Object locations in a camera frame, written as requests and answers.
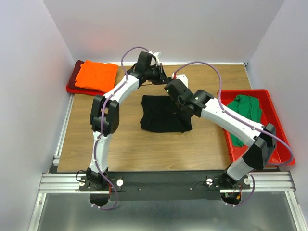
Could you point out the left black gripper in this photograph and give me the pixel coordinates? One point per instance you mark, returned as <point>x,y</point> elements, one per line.
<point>161,78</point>

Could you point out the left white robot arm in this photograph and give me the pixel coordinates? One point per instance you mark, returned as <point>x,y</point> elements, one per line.
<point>105,111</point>

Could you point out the aluminium frame rail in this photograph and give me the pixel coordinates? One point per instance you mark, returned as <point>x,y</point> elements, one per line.
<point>261,181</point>

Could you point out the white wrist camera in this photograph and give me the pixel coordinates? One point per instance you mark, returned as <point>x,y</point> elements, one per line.
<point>181,77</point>
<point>156,57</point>

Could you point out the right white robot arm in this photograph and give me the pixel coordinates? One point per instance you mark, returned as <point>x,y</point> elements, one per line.
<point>256,137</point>

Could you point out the black t shirt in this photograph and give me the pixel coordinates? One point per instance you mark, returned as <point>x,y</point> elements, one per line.
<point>160,115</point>

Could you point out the orange folded t shirt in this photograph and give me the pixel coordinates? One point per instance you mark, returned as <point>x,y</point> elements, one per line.
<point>96,76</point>

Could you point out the red plastic bin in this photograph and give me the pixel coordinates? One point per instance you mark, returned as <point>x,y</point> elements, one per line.
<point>269,115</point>

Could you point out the maroon folded t shirt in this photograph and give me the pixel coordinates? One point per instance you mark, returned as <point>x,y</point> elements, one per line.
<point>76,70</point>

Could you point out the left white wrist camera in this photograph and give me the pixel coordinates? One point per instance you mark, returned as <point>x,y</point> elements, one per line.
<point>156,57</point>

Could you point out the green t shirt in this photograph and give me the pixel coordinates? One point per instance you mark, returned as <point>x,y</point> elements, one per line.
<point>247,106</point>

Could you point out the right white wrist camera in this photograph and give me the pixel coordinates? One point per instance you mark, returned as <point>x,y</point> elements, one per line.
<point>181,77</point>

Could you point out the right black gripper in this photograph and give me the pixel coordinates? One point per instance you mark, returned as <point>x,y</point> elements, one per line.
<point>175,107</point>

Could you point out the red folded t shirt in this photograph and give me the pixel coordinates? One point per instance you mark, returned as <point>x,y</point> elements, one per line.
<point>76,90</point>

